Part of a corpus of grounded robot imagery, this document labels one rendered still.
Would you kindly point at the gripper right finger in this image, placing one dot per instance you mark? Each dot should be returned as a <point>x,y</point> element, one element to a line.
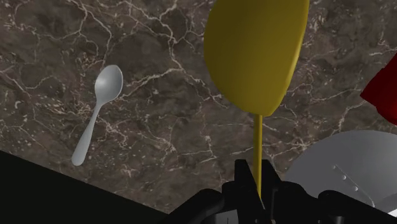
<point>291,201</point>

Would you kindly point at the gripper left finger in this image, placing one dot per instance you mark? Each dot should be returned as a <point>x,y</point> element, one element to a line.
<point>240,192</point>

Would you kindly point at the yellow spatula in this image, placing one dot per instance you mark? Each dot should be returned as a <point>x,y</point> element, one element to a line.
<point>254,56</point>

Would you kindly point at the grey plate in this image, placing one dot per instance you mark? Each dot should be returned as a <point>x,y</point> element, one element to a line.
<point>356,158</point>

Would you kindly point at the red object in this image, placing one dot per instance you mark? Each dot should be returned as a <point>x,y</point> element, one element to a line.
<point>383,90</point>

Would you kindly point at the grey spoon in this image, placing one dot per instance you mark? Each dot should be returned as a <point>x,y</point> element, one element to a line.
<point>102,93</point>

